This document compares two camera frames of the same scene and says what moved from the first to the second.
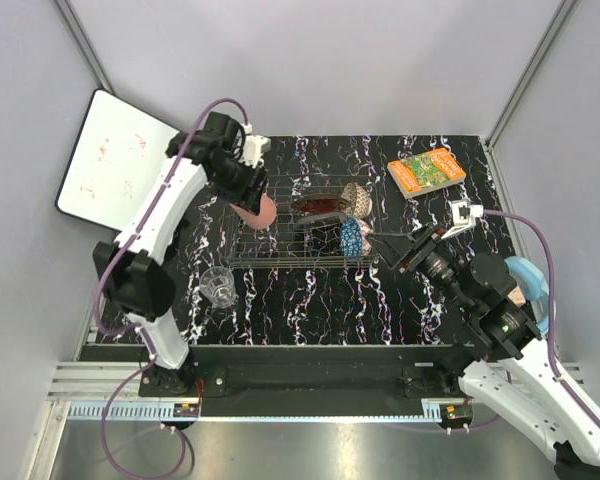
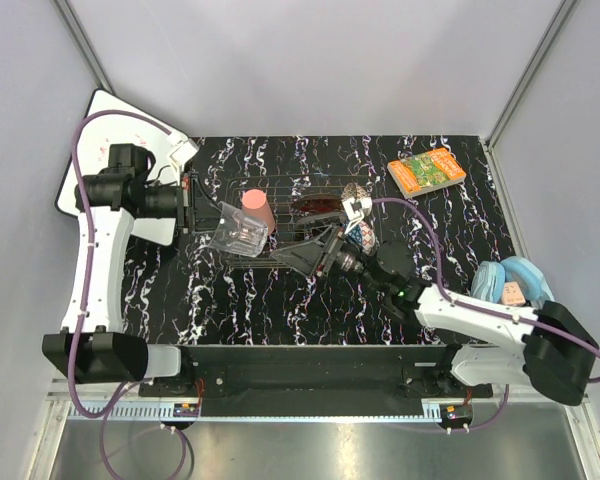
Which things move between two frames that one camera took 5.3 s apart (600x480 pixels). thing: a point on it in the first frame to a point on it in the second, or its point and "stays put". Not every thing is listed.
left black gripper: (245, 195) to (196, 210)
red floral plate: (319, 204) stays put
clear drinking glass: (217, 283) to (238, 233)
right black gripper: (393, 246) to (304, 256)
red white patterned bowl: (356, 199) stays put
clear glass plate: (321, 220) stays put
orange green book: (426, 172) stays put
